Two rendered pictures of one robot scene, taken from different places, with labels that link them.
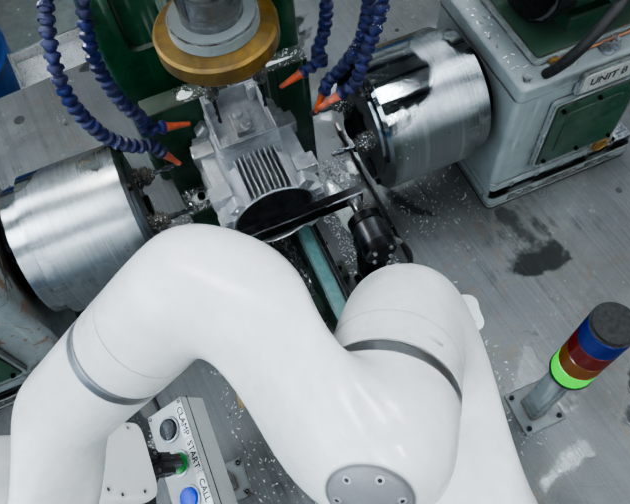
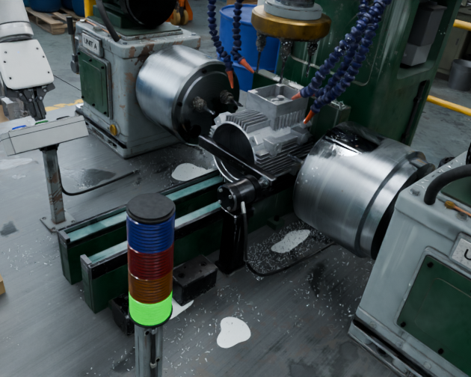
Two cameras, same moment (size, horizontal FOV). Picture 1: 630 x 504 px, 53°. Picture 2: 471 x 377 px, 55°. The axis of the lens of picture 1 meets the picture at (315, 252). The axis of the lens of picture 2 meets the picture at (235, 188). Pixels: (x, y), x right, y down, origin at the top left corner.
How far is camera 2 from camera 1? 0.89 m
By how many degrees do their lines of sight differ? 47
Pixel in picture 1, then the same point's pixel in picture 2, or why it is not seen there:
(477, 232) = (318, 330)
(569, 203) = not seen: outside the picture
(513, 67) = (419, 185)
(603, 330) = (141, 198)
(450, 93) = (367, 167)
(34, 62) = not seen: hidden behind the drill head
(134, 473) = (19, 71)
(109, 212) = (184, 66)
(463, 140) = (348, 210)
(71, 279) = (147, 79)
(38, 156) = not seen: hidden behind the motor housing
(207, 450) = (50, 132)
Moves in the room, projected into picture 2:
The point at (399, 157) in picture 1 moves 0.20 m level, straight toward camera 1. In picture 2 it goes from (302, 173) to (206, 176)
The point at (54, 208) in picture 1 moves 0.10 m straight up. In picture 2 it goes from (178, 52) to (179, 15)
